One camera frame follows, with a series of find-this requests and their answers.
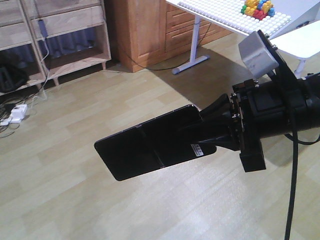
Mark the white brick baseplate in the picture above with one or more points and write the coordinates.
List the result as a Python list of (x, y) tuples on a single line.
[(228, 12)]

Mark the black foldable phone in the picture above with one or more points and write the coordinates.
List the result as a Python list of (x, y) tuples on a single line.
[(152, 145)]

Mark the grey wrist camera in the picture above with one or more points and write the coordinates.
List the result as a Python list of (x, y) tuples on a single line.
[(255, 54)]

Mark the colourful toy bricks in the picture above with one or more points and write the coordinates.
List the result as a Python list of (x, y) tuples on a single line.
[(258, 9)]

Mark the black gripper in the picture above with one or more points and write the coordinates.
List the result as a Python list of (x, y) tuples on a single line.
[(264, 114)]

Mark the white small table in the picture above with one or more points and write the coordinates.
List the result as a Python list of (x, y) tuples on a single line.
[(301, 43)]

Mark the wooden shelf unit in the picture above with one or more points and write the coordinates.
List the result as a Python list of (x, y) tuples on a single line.
[(48, 39)]

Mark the white height desk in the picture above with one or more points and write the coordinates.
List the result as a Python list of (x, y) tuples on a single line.
[(301, 11)]

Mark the wooden drawer cabinet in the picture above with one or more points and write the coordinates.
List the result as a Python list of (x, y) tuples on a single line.
[(146, 32)]

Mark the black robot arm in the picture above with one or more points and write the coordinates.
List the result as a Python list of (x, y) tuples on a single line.
[(240, 121)]

